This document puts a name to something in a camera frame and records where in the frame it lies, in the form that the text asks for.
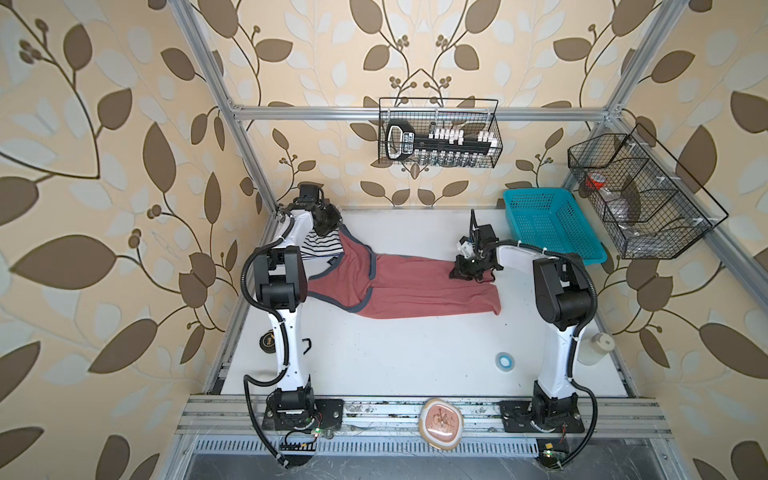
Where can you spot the teal plastic basket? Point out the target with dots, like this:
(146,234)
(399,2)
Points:
(551,218)

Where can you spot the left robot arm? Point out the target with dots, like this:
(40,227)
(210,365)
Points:
(273,281)

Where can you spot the black tool in basket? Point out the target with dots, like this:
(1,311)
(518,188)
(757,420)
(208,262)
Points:
(427,143)

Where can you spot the maroon tank top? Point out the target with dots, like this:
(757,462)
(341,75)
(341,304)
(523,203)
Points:
(388,286)

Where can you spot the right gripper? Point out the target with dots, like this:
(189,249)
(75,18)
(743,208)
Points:
(459,272)

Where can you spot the blue tape roll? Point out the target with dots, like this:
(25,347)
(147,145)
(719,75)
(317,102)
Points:
(504,362)

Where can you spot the black white striped tank top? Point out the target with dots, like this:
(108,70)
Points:
(315,246)

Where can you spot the back wire basket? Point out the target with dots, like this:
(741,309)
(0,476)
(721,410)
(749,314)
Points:
(447,112)

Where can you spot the right wire basket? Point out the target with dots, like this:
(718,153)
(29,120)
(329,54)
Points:
(653,206)

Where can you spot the wire basket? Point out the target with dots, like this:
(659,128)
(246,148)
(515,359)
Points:
(653,206)
(447,112)

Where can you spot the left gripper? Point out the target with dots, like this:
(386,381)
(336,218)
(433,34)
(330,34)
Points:
(334,218)

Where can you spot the white plastic cup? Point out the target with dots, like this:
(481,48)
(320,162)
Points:
(594,348)

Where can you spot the pink round badge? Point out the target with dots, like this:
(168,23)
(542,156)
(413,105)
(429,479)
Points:
(441,424)

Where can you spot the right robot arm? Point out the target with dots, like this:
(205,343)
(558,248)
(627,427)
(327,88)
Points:
(567,301)

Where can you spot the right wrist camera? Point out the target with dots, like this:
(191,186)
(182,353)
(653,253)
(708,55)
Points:
(466,248)

